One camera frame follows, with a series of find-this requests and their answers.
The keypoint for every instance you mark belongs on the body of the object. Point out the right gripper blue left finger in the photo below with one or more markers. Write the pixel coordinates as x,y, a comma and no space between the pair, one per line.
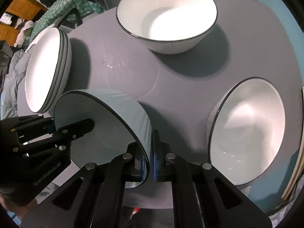
138,173

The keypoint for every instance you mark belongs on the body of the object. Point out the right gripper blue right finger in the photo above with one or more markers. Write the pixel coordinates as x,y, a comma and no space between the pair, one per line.
160,150

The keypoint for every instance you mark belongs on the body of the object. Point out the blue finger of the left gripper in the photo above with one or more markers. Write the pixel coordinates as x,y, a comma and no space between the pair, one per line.
73,131

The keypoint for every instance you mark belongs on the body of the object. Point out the white bowl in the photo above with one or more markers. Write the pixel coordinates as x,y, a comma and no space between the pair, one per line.
245,130
167,26
119,120

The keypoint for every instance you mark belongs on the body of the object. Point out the white plate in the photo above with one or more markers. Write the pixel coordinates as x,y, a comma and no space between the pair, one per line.
67,66
62,68
41,69

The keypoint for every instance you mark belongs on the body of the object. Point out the white plate front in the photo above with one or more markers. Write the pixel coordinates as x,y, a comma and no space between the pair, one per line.
62,68

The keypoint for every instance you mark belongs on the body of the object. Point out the left hand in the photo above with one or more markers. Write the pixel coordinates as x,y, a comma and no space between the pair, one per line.
20,211

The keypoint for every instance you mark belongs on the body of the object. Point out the grey quilted duvet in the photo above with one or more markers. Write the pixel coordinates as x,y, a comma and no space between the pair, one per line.
17,72

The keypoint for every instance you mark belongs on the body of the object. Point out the white plate back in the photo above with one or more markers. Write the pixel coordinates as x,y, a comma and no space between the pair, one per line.
67,66

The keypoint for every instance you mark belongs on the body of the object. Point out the green checkered tablecloth table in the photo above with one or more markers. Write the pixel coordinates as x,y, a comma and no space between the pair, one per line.
61,7

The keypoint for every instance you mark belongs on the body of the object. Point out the white bowl back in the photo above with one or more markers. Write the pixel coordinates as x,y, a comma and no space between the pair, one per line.
167,26

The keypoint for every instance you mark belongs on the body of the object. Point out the orange wooden wardrobe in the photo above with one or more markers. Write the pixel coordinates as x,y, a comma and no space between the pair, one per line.
25,9

